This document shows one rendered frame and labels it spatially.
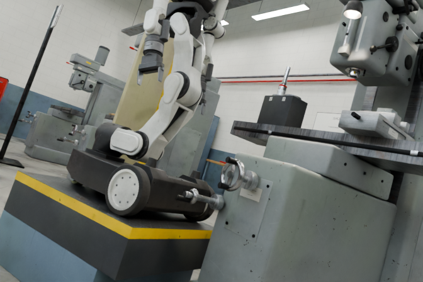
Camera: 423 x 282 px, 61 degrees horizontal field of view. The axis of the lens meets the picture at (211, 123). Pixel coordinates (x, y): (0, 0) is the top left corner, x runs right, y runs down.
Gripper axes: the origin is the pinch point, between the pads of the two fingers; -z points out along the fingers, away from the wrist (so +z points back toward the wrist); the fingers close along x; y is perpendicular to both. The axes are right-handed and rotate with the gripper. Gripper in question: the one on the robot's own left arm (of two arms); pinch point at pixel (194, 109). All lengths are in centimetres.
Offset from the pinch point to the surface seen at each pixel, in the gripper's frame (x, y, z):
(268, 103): 34.9, 19.2, 10.1
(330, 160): 79, -25, -25
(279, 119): 43.9, 14.1, 0.0
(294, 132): 57, -1, -10
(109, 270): 13, -56, -77
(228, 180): 48, -45, -39
